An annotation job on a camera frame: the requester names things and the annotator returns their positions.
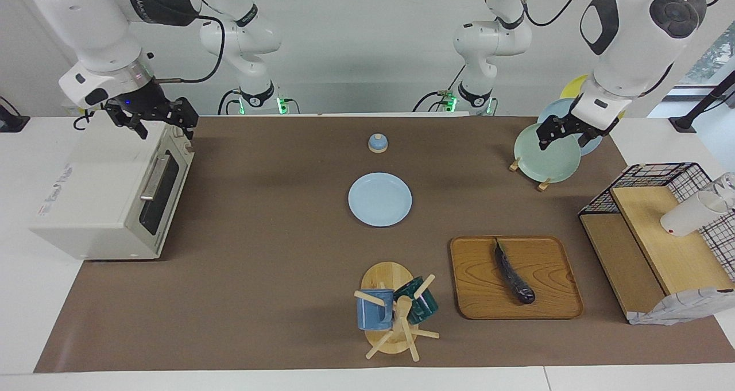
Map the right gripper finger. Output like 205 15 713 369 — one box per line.
103 104 149 140
172 98 200 140

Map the glass oven door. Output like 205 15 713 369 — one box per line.
133 121 196 260

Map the dark purple eggplant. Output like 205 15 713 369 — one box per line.
494 237 536 305

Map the small light blue plate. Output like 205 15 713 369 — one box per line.
347 172 413 227

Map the cream toaster oven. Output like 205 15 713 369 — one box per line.
29 115 196 261

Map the pale green plate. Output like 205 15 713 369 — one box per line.
513 123 582 184

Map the large light blue plate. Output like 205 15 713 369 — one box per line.
537 98 605 156

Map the yellow plate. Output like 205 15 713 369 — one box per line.
560 73 628 122

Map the wooden plate rack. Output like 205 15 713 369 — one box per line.
509 157 553 192

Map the black clamp base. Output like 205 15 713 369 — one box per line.
0 95 30 133

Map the white cup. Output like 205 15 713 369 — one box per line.
660 190 729 237

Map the wooden serving tray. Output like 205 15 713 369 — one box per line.
450 235 585 320

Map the clear glass cup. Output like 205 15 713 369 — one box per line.
712 172 735 208

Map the brown table mat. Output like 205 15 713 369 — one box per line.
34 115 735 373

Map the marble patterned cloth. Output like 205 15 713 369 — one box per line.
628 287 735 326

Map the dark green mug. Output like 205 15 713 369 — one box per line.
393 276 439 324

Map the wooden mug tree stand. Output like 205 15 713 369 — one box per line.
353 261 441 362

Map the blue mug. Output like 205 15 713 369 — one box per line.
356 288 396 331

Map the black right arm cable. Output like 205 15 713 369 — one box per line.
155 15 242 116

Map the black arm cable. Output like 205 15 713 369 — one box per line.
155 15 242 116
413 0 718 113

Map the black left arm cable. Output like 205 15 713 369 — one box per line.
413 0 718 113

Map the black camera stand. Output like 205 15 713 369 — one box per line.
669 69 735 133

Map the wooden shelf with wire basket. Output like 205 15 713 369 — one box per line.
578 162 735 326

